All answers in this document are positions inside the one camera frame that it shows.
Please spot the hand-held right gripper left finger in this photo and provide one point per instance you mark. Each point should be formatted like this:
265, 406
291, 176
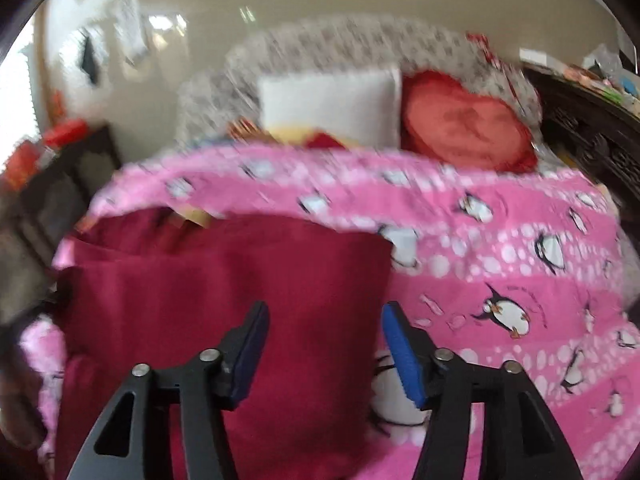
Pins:
250, 355

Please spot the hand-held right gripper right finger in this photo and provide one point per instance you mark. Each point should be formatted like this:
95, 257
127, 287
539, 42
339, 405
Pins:
404, 355

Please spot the maroon garment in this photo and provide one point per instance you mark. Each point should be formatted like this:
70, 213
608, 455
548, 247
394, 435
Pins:
210, 280

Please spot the pink penguin print blanket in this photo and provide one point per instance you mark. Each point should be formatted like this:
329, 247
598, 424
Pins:
500, 270

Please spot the yellow cloth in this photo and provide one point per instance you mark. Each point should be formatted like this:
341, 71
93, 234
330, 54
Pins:
295, 136

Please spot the red heart-shaped cushion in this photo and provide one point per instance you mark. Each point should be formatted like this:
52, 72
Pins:
465, 120

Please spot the dark side shelf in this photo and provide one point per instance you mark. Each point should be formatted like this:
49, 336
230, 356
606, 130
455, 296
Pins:
55, 185

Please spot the white pillow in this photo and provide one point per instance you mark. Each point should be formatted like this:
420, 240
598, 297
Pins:
330, 105

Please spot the dark wooden cabinet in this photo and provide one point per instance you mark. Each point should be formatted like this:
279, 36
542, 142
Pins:
585, 125

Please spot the patterned grey headboard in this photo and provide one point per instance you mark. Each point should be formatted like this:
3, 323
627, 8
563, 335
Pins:
350, 42

